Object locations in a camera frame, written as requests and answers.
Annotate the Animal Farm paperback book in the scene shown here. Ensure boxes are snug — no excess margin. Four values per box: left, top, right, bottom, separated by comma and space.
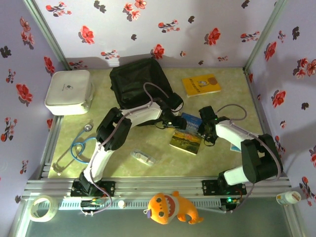
169, 113, 203, 156

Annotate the yellow book with brown circle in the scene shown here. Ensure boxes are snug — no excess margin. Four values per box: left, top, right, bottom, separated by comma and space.
182, 74, 222, 98

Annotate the black backpack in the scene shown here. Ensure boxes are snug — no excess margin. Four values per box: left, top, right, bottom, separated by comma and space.
109, 58, 178, 128

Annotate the clear plastic packet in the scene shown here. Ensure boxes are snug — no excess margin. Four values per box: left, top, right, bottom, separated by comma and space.
130, 148, 158, 167

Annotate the small controller circuit board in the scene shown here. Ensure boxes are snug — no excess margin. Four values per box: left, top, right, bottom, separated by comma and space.
226, 196, 241, 213
80, 199, 106, 216

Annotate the blue stethoscope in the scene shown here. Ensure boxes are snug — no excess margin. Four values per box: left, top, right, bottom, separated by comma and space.
52, 124, 99, 176

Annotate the orange shark plush toy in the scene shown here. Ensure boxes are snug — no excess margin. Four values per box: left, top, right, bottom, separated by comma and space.
143, 190, 204, 225

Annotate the white zippered case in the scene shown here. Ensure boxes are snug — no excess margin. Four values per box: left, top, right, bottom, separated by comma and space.
44, 70, 95, 116

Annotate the white pill bottle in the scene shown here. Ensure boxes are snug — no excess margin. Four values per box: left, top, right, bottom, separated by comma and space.
276, 190, 302, 206

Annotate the clear tape roll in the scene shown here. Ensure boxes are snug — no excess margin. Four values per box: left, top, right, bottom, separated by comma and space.
29, 195, 59, 223

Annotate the left arm grey cable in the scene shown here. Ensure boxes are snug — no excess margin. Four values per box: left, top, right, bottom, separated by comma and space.
87, 82, 170, 216

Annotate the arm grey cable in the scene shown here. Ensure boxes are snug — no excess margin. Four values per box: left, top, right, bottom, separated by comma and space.
87, 82, 170, 216
214, 103, 284, 213

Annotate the aluminium side rail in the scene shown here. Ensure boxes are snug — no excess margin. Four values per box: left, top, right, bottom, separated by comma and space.
39, 116, 64, 180
244, 69, 287, 177

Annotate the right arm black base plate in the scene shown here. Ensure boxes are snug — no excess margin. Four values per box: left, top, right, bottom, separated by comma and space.
201, 172, 247, 196

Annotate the aluminium frame rail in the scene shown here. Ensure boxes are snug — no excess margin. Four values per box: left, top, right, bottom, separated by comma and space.
21, 176, 292, 200

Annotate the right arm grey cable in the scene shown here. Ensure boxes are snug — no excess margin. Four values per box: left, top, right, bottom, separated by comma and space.
214, 103, 284, 213

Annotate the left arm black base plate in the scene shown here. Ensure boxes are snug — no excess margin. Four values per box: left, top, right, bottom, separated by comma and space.
71, 174, 116, 198

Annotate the white slotted cable duct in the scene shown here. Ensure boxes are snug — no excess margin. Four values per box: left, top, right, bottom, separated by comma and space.
58, 198, 222, 210

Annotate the aluminium corner post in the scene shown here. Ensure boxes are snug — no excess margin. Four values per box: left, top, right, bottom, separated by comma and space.
23, 0, 71, 71
243, 0, 288, 72

